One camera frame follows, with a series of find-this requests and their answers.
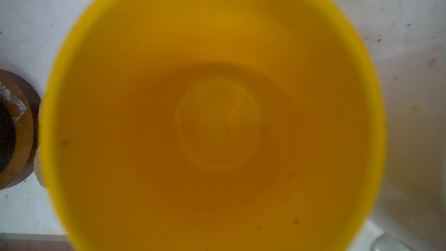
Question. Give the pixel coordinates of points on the yellow mug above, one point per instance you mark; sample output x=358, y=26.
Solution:
x=212, y=125

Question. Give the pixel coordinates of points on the glossy brown round coaster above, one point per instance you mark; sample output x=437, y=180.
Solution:
x=22, y=102

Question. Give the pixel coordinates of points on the white mug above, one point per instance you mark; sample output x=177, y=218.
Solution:
x=412, y=201

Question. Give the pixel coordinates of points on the black mug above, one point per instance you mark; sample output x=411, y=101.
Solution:
x=7, y=139

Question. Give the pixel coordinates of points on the paw shaped coaster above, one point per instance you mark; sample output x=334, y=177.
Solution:
x=37, y=167

